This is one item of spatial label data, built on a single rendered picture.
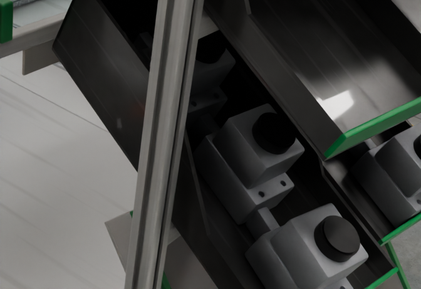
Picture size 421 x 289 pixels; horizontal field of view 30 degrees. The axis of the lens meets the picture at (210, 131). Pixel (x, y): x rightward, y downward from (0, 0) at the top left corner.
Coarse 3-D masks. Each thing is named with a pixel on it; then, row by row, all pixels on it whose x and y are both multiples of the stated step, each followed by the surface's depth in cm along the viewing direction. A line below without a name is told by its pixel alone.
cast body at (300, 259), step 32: (256, 224) 56; (288, 224) 51; (320, 224) 51; (256, 256) 54; (288, 256) 52; (320, 256) 50; (352, 256) 51; (288, 288) 53; (320, 288) 51; (352, 288) 54
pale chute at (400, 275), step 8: (384, 248) 78; (392, 248) 78; (392, 256) 77; (400, 272) 77; (392, 280) 78; (400, 280) 78; (376, 288) 80; (384, 288) 79; (392, 288) 79; (400, 288) 78; (408, 288) 77
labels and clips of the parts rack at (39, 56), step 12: (0, 0) 57; (0, 12) 57; (12, 12) 57; (0, 24) 57; (12, 24) 58; (0, 36) 58; (12, 36) 58; (36, 48) 63; (48, 48) 65; (24, 60) 63; (36, 60) 64; (48, 60) 65; (24, 72) 63
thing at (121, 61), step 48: (96, 0) 54; (144, 0) 62; (96, 48) 55; (96, 96) 57; (144, 96) 53; (240, 96) 65; (192, 144) 60; (192, 192) 52; (336, 192) 60; (192, 240) 54; (240, 240) 56; (240, 288) 52
